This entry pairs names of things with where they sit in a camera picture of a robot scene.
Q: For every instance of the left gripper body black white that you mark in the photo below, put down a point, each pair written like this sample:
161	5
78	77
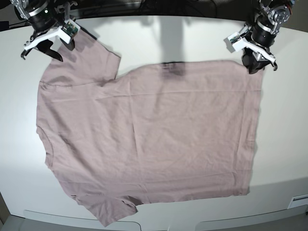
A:
259	41

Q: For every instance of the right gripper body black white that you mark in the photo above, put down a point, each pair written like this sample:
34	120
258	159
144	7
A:
49	30

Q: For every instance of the mauve pink T-shirt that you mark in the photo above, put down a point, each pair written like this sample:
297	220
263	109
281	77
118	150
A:
161	133

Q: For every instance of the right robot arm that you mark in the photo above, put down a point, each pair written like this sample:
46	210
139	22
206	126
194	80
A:
49	19

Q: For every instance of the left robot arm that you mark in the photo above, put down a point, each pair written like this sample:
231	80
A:
271	16

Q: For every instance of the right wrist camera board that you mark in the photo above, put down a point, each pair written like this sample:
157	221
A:
70	29

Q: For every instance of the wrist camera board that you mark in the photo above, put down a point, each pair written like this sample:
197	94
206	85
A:
233	38
70	29

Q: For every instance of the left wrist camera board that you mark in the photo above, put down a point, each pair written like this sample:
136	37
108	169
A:
233	38

